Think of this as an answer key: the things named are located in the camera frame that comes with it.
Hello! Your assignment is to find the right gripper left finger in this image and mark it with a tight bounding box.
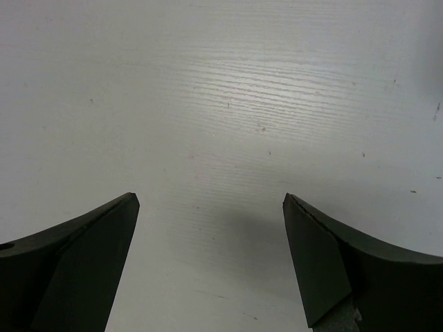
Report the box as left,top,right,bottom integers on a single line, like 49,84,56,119
1,193,140,331

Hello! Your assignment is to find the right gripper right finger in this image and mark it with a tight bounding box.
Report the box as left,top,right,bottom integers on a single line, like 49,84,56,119
283,194,442,331

